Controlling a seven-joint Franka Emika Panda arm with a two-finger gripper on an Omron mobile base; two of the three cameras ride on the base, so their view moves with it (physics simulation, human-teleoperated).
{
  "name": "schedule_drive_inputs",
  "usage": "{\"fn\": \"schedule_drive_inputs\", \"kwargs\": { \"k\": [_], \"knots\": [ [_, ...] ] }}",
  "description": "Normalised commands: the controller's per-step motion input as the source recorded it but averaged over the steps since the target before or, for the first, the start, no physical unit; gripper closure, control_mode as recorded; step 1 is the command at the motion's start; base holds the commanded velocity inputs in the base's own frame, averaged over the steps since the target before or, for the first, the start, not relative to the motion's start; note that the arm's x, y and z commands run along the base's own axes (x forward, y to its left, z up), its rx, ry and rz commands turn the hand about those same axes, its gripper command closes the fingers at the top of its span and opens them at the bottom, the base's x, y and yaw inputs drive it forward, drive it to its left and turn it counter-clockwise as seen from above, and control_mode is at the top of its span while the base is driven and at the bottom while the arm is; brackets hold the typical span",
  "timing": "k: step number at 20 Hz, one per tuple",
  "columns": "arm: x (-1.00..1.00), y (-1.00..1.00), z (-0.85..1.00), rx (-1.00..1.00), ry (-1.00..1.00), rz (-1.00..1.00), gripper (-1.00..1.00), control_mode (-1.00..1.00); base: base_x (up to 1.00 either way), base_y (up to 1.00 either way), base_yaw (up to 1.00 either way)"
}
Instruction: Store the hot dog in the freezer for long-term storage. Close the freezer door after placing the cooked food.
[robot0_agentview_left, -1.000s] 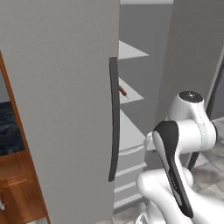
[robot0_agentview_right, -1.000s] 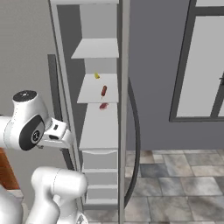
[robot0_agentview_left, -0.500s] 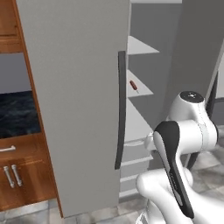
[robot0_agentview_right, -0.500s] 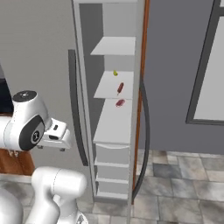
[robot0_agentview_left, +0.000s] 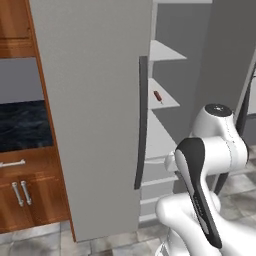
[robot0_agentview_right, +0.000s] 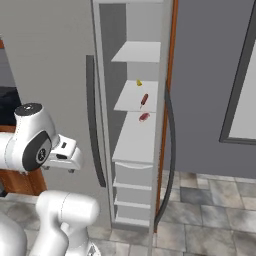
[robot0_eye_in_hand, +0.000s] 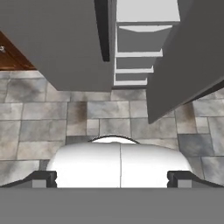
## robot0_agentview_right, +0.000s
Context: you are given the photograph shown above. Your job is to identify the orange wooden side panel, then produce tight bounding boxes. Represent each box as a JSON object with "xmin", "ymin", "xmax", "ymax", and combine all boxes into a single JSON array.
[{"xmin": 154, "ymin": 0, "xmax": 180, "ymax": 216}]

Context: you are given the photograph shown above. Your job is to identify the grey fridge cabinet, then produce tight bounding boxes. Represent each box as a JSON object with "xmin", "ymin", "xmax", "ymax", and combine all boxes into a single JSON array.
[{"xmin": 91, "ymin": 0, "xmax": 174, "ymax": 234}]

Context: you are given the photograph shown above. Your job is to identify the white freezer drawer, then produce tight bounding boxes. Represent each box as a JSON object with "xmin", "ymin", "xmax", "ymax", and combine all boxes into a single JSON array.
[{"xmin": 114, "ymin": 161, "xmax": 155, "ymax": 187}]

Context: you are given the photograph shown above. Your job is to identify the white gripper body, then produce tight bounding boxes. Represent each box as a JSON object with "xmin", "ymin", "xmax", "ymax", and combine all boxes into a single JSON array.
[{"xmin": 43, "ymin": 146, "xmax": 85, "ymax": 172}]

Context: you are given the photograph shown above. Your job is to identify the red sausage on stick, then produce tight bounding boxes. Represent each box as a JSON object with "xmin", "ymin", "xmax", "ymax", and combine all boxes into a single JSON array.
[{"xmin": 139, "ymin": 93, "xmax": 150, "ymax": 111}]

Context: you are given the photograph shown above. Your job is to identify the grey freezer door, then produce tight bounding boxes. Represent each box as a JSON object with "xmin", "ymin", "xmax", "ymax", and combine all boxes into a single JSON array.
[{"xmin": 147, "ymin": 0, "xmax": 175, "ymax": 256}]

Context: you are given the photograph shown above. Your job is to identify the dark fridge door handle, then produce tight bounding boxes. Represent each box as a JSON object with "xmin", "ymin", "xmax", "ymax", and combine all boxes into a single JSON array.
[{"xmin": 85, "ymin": 54, "xmax": 107, "ymax": 189}]

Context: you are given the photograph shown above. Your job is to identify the dark freezer door handle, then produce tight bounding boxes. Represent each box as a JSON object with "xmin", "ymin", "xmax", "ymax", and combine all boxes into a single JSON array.
[{"xmin": 153, "ymin": 81, "xmax": 177, "ymax": 232}]

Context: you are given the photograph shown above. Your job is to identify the small white freezer shelf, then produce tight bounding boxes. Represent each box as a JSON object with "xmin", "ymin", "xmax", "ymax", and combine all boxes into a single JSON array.
[{"xmin": 110, "ymin": 40, "xmax": 162, "ymax": 64}]

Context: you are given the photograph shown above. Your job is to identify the long white freezer shelf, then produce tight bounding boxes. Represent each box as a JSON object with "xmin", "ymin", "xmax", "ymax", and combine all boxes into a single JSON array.
[{"xmin": 111, "ymin": 111, "xmax": 158, "ymax": 165}]

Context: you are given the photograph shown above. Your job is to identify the black appliance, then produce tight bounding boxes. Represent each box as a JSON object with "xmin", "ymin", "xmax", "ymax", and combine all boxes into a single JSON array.
[{"xmin": 0, "ymin": 86, "xmax": 23, "ymax": 127}]

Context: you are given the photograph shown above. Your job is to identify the red oval meat piece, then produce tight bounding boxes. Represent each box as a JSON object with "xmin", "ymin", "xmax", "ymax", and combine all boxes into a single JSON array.
[{"xmin": 138, "ymin": 112, "xmax": 151, "ymax": 123}]

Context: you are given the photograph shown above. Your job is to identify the grey fridge door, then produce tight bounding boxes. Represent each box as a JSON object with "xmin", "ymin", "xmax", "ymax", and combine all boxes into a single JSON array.
[{"xmin": 0, "ymin": 0, "xmax": 112, "ymax": 231}]

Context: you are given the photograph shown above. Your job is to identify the dark grey window frame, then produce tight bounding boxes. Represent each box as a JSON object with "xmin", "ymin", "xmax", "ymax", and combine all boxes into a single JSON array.
[{"xmin": 218, "ymin": 0, "xmax": 256, "ymax": 146}]

